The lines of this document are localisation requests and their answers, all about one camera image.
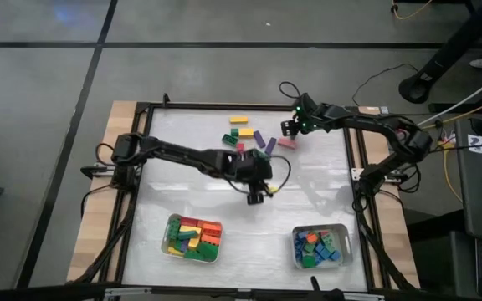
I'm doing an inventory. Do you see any black floor cable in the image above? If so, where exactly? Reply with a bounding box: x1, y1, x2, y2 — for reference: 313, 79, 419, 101
351, 62, 420, 108

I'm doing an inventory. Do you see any pink long block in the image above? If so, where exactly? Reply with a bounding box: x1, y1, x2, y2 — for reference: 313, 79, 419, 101
277, 137, 298, 151

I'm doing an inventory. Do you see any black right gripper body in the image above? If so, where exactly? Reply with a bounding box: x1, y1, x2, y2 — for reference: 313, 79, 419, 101
292, 91, 331, 135

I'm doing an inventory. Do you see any orange long block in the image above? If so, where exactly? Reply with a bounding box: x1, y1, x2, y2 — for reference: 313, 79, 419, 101
200, 233, 221, 247

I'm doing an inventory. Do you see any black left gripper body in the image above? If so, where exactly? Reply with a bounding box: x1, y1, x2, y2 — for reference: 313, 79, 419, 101
223, 149, 274, 187

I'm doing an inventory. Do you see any black floor stand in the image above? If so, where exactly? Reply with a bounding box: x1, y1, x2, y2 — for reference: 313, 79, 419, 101
398, 0, 482, 105

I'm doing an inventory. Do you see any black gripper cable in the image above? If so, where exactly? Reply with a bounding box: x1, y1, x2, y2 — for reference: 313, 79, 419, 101
278, 81, 305, 101
228, 155, 292, 197

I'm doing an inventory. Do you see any dark grey side table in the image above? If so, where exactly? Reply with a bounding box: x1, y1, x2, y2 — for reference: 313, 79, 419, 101
454, 119, 482, 246

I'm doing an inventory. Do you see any white plastic bin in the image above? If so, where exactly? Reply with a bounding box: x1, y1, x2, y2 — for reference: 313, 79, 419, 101
160, 212, 224, 264
290, 223, 355, 271

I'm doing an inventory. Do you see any black cable bundle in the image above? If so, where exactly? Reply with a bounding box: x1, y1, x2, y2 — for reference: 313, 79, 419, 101
71, 208, 136, 285
351, 191, 418, 292

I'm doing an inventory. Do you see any red-orange studded brick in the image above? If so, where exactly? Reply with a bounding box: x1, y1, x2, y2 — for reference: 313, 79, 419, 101
201, 222, 223, 237

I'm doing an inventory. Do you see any yellow floor cable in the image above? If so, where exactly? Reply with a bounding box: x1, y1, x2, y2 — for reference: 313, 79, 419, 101
390, 0, 434, 21

